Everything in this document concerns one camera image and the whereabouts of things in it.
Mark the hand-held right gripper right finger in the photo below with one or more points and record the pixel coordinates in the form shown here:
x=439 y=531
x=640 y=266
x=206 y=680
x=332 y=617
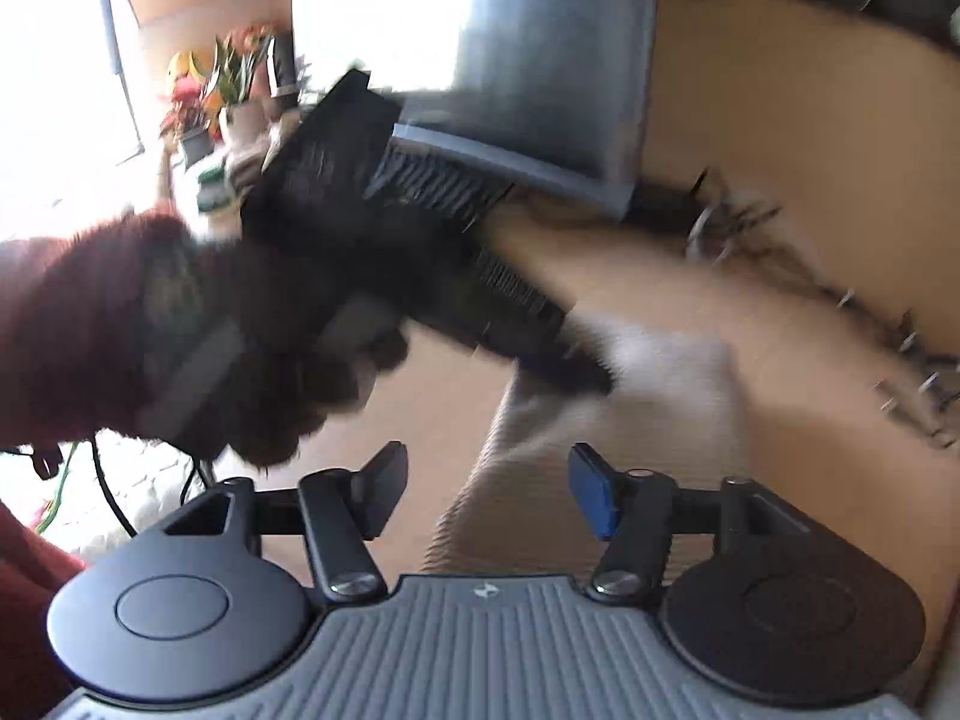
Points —
x=592 y=493

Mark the person's left forearm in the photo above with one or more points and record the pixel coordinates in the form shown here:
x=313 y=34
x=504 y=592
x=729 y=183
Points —
x=97 y=330

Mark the person's left hand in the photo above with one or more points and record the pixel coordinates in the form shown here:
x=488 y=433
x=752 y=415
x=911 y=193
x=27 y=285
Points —
x=330 y=382

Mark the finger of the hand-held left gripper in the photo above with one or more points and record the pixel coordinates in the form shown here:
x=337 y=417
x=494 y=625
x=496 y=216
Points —
x=574 y=371

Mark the black keyboard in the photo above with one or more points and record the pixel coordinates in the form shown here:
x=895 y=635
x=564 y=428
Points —
x=442 y=187

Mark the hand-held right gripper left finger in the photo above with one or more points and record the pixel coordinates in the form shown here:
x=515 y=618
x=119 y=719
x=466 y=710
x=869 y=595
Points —
x=384 y=491

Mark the potted flowers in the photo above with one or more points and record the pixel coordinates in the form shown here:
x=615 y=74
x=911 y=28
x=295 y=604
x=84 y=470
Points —
x=225 y=82

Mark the person's red clothing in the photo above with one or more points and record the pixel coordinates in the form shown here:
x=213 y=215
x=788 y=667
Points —
x=34 y=547

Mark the striped beige garment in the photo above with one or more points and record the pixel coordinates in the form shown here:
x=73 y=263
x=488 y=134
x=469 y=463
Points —
x=622 y=420

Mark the black computer monitor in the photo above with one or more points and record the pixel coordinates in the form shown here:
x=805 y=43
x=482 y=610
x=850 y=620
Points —
x=540 y=52

